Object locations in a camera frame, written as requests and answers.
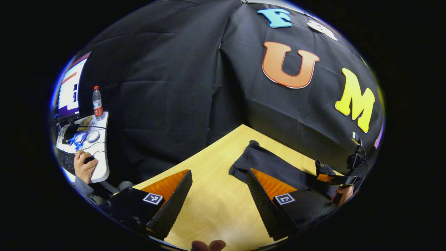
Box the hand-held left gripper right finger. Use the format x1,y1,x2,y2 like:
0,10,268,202
246,167,339,242

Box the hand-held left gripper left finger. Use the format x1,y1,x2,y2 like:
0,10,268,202
99,169,193,241

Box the black jeans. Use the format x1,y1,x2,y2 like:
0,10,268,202
229,140,351,201

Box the white desk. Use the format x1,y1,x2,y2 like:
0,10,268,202
56,112,110,184

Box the black keyboard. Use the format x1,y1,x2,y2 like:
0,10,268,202
56,148,76,175

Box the black backdrop cloth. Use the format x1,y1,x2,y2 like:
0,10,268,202
78,0,385,185

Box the black monitor stand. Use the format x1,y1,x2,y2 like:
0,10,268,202
61,120,80,144

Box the clear water bottle red label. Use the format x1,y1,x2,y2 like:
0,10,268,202
92,85,105,121

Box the computer monitor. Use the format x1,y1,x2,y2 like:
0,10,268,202
52,52,92,121

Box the blue lanyard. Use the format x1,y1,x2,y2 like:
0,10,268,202
68,132,87,151

